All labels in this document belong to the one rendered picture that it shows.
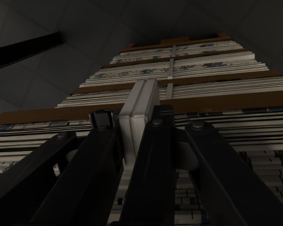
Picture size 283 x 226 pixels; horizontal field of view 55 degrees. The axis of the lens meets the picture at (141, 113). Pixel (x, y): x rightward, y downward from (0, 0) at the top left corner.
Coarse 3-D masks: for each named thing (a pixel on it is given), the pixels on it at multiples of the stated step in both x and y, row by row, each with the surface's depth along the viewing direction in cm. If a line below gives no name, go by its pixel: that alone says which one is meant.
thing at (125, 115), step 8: (144, 80) 19; (136, 88) 17; (128, 96) 16; (136, 96) 16; (128, 104) 15; (136, 104) 15; (120, 112) 14; (128, 112) 14; (120, 120) 13; (128, 120) 13; (120, 128) 13; (128, 128) 13; (128, 136) 13; (128, 144) 14; (128, 152) 14; (136, 152) 14; (128, 160) 14; (128, 168) 14
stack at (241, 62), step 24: (168, 48) 90; (192, 48) 82; (216, 48) 78; (240, 48) 73; (120, 72) 64; (144, 72) 61; (168, 72) 56; (192, 72) 55; (216, 72) 52; (240, 72) 51; (72, 96) 49; (96, 96) 48; (120, 96) 45; (168, 96) 42; (192, 96) 41
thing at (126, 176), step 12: (180, 120) 24; (120, 180) 17; (180, 180) 17; (120, 192) 16; (180, 192) 16; (192, 192) 16; (120, 204) 15; (180, 204) 15; (192, 204) 15; (180, 216) 14; (192, 216) 14
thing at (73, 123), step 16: (0, 128) 28; (16, 128) 28; (32, 128) 26; (48, 128) 26; (64, 128) 25; (80, 128) 25; (0, 144) 24; (16, 144) 23; (32, 144) 23; (0, 160) 21; (16, 160) 21
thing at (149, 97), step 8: (152, 80) 19; (144, 88) 17; (152, 88) 17; (144, 96) 16; (152, 96) 16; (144, 104) 14; (152, 104) 16; (136, 112) 13; (144, 112) 13; (152, 112) 15; (136, 120) 13; (144, 120) 13; (136, 128) 13; (136, 136) 14; (136, 144) 14
